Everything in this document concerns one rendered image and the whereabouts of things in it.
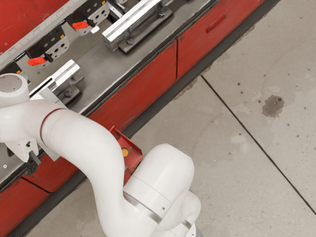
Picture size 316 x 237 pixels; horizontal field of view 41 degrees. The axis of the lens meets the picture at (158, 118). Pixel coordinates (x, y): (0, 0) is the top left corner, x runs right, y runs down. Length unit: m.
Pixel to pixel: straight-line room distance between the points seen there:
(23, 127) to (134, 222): 0.33
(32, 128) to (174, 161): 0.30
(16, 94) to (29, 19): 0.42
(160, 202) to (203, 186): 1.83
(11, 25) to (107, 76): 0.66
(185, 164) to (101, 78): 1.14
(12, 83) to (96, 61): 0.93
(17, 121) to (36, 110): 0.07
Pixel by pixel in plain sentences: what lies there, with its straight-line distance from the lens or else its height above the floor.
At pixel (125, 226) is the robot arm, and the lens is 0.79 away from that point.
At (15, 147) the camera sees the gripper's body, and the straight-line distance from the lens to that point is 1.21.
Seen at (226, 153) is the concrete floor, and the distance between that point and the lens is 2.70.
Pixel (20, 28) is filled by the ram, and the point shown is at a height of 1.45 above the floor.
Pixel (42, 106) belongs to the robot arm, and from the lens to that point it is 0.92.
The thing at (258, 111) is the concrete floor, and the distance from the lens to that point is 2.81.
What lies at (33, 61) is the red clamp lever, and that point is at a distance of 1.51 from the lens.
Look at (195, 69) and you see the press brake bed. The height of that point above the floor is 0.05.
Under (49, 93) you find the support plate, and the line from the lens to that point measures 1.80.
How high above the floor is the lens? 2.60
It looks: 71 degrees down
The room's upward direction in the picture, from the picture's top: 6 degrees counter-clockwise
